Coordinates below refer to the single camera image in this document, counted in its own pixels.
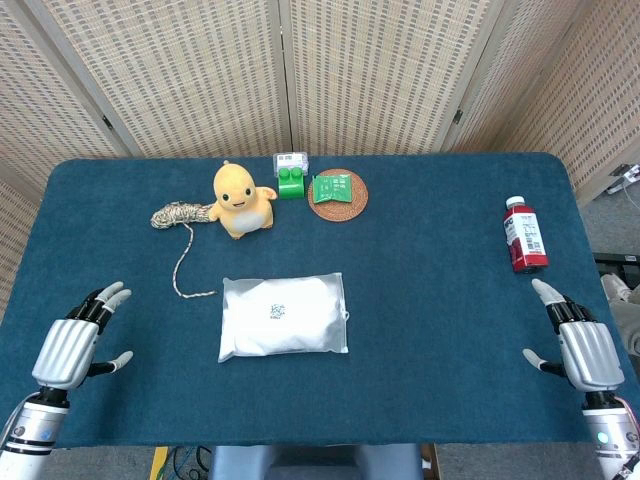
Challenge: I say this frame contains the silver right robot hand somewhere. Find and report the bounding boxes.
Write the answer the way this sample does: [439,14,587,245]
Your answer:
[522,278,626,394]

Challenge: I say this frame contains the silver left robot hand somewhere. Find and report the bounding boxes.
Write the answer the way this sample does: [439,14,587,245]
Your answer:
[31,280,135,392]

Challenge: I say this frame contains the frosted plastic zip bag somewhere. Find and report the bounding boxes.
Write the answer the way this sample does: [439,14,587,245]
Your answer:
[217,272,350,365]

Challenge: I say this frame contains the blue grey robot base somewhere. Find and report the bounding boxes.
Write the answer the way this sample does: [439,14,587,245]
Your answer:
[207,443,424,480]

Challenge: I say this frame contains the beige shoe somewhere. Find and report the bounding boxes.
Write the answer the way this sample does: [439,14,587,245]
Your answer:
[601,273,640,356]

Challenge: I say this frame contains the black metal base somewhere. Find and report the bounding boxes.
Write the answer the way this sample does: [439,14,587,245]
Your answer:
[593,252,640,276]

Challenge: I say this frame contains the red juice bottle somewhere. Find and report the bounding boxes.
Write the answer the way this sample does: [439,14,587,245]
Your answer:
[502,195,550,274]

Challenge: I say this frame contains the yellow floor strip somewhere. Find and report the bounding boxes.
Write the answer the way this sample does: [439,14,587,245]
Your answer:
[149,446,170,480]

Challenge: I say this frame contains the white power strip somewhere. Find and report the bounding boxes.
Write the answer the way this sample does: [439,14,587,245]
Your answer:
[608,163,640,196]

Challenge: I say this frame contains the yellow plush dinosaur toy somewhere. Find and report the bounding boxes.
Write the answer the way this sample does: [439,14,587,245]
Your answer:
[207,159,279,240]

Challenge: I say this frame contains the green toy building block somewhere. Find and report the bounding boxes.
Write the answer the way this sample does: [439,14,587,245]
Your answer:
[277,167,307,200]

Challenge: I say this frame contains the round woven rattan coaster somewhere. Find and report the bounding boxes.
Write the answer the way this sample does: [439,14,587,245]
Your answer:
[307,168,370,223]

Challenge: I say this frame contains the clear plastic labelled box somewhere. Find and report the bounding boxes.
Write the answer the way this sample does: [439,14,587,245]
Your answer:
[272,151,309,177]

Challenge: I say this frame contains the woven folding screen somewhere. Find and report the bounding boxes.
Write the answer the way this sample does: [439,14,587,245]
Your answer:
[0,0,640,321]

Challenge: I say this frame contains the green foil packet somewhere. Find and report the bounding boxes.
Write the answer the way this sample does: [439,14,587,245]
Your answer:
[311,172,354,205]

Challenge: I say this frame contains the bundle of floor cables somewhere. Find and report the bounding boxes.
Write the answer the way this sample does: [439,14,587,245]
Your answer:
[167,444,214,480]

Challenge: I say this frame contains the beige braided rope coil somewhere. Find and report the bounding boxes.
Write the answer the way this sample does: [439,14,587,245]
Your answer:
[150,200,219,300]

